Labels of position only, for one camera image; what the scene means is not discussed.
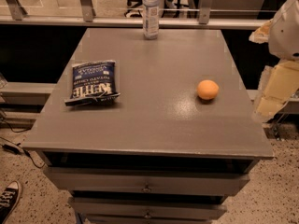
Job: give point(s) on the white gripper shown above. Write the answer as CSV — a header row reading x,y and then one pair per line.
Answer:
x,y
285,32

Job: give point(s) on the orange fruit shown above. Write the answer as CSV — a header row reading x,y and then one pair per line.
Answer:
x,y
207,89

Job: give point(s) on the clear plastic water bottle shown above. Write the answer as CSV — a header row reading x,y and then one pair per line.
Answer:
x,y
151,18

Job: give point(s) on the grey drawer cabinet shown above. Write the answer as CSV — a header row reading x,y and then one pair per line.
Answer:
x,y
158,123

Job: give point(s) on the blue Kettle chips bag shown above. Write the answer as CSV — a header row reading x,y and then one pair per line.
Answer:
x,y
93,83

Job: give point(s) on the upper grey drawer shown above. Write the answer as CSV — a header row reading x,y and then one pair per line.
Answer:
x,y
149,182

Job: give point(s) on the grey drawer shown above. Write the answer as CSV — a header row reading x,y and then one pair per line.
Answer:
x,y
149,182
146,209

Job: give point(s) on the lower grey drawer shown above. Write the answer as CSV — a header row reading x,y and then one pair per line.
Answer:
x,y
146,209

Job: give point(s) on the metal window railing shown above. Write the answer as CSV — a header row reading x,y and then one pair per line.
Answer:
x,y
210,14

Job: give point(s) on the black white sneaker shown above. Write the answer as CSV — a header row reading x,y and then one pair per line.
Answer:
x,y
9,199

